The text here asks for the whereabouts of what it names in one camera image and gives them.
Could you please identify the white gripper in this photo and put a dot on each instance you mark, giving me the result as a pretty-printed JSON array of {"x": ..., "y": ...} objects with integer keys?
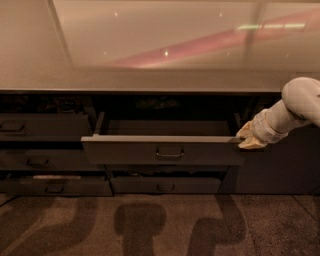
[{"x": 264, "y": 129}]

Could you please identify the dark drawer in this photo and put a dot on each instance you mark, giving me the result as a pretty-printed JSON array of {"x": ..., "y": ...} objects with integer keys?
[
  {"x": 28, "y": 186},
  {"x": 167, "y": 168},
  {"x": 161, "y": 142},
  {"x": 165, "y": 185},
  {"x": 46, "y": 160},
  {"x": 44, "y": 127}
]

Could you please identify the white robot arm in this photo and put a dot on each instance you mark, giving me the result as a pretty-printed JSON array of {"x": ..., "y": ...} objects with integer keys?
[{"x": 299, "y": 106}]

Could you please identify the dark round item in drawer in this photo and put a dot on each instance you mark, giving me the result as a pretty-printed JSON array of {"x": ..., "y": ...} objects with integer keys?
[{"x": 67, "y": 105}]

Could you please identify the white flat item in drawer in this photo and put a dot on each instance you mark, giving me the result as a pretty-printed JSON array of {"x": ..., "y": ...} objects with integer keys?
[{"x": 56, "y": 177}]

